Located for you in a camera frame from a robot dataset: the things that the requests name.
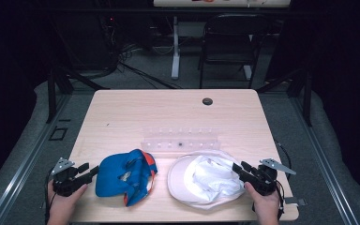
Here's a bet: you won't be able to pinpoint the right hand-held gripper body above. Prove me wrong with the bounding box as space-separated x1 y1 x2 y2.
246 157 297 197

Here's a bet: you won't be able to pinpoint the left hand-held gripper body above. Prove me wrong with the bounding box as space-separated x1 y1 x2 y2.
50 157 90 198

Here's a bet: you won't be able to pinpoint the blue and orange cap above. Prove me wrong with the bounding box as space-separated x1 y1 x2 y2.
95 148 158 208

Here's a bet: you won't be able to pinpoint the white bucket hat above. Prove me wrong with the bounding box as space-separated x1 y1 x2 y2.
167 149 248 210

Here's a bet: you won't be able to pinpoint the clear acrylic hat rack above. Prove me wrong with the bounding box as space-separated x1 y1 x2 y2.
140 126 221 155

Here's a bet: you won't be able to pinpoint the person's left hand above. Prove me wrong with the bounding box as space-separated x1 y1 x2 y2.
46 179 89 225

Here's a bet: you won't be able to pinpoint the person's right hand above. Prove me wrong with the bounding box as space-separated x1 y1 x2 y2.
244 181 281 225

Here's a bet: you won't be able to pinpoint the black metal stand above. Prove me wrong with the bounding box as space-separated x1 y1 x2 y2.
45 60 111 125
256 67 314 128

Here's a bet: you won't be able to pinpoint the white desk leg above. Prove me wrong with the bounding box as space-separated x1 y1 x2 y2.
171 15 182 81
243 34 254 81

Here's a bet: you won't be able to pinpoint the dark computer case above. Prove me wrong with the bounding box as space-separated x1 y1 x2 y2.
55 12 120 71

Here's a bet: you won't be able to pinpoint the black folding chair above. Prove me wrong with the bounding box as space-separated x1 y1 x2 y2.
198 13 274 90

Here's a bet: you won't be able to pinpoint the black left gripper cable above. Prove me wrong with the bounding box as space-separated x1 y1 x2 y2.
44 168 56 225

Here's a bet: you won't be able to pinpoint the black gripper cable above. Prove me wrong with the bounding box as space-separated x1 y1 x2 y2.
274 140 293 219
44 168 56 225

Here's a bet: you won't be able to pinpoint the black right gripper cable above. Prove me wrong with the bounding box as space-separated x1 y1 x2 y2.
274 140 293 219

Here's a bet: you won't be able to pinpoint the grey cable tag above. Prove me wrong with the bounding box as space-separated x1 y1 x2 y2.
284 196 308 207

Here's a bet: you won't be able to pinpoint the aluminium floor rail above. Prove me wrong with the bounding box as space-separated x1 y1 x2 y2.
0 93 73 225
289 93 360 225

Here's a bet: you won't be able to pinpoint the black floor cables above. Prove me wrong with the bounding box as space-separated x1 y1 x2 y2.
117 59 183 90

